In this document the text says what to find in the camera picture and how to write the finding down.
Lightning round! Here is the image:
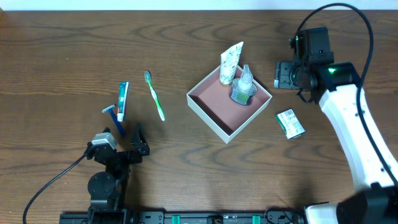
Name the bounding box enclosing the clear pump bottle green label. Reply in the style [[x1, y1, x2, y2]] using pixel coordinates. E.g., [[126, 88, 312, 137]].
[[230, 64, 257, 105]]

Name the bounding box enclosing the white lotion tube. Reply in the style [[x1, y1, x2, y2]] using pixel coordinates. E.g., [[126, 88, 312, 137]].
[[219, 42, 244, 86]]

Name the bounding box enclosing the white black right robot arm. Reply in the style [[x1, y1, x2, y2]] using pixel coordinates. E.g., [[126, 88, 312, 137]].
[[274, 27, 397, 223]]

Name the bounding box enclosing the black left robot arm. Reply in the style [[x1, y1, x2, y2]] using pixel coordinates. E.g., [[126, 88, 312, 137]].
[[85, 123, 150, 222]]

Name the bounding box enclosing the blue disposable razor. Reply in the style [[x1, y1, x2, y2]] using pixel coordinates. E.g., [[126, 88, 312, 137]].
[[102, 104, 126, 137]]

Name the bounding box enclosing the green white toothpaste tube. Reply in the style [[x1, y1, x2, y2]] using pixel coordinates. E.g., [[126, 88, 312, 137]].
[[117, 82, 129, 122]]

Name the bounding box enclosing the green white soap package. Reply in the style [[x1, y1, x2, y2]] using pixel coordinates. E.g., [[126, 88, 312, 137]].
[[276, 109, 305, 139]]

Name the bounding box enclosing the green white toothbrush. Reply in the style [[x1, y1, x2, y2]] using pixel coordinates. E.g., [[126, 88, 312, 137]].
[[144, 70, 165, 121]]

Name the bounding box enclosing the white box with pink interior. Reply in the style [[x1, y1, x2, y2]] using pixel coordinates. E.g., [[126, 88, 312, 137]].
[[187, 67, 272, 144]]

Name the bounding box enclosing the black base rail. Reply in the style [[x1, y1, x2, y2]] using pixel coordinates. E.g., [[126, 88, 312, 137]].
[[59, 209, 307, 224]]

